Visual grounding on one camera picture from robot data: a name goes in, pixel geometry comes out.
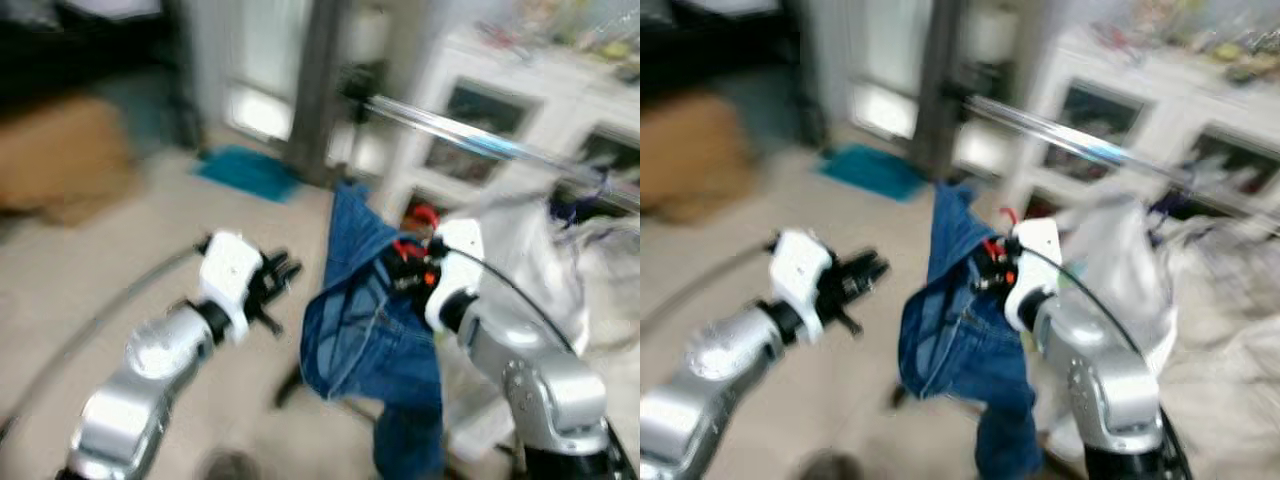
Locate red wire hanger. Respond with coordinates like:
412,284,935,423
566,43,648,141
392,204,443,265
983,206,1023,265

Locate blue denim jeans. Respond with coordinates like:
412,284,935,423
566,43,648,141
299,180,447,480
896,180,1047,480

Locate purple hanger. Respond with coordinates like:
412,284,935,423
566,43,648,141
1148,183,1213,223
546,168,613,229

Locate teal floor mat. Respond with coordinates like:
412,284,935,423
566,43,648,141
194,146,303,204
818,143,928,203

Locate white hanging garment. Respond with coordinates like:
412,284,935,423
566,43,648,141
1040,188,1183,376
440,188,593,353

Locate grey curved floor bar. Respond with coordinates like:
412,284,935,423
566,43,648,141
0,240,206,441
640,238,779,336

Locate brown cardboard box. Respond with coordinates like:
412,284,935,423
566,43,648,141
640,93,758,223
0,95,139,226

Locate white cloth pile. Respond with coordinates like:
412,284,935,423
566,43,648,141
578,212,641,353
1158,212,1280,480

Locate black furniture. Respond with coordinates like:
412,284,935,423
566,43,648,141
0,0,196,116
640,0,806,101

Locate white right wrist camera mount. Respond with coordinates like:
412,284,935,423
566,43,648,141
424,218,487,333
1003,218,1064,333

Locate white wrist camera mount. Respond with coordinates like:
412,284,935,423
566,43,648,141
1003,218,1064,333
424,218,487,333
197,231,264,347
770,229,837,347

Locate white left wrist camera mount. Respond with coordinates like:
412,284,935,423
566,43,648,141
197,231,264,347
770,229,837,347

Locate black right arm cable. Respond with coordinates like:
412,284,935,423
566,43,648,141
1018,244,1149,359
438,244,583,357

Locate silver clothes rail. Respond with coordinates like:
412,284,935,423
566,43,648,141
962,92,1280,239
362,93,641,213

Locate dark grey rack post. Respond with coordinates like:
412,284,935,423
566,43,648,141
288,0,353,189
908,0,973,183

